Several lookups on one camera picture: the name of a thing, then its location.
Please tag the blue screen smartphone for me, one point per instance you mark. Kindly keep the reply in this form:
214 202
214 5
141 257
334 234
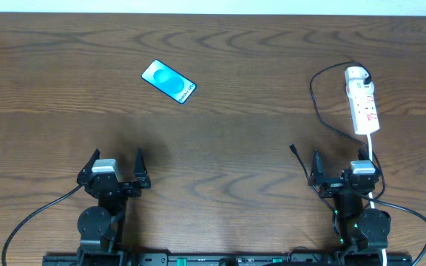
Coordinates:
169 81

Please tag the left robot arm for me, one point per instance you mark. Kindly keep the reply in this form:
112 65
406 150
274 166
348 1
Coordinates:
101 226

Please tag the black usb charger plug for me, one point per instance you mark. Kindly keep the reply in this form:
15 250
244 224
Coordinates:
368 79

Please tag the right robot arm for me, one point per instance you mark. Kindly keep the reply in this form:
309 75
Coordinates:
363 231

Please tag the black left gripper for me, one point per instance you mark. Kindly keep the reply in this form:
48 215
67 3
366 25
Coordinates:
123 185

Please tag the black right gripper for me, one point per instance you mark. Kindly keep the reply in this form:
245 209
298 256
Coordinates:
338 183

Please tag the white power strip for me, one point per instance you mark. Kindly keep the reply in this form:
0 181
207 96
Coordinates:
361 99

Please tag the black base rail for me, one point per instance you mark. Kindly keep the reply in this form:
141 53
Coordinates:
162 259

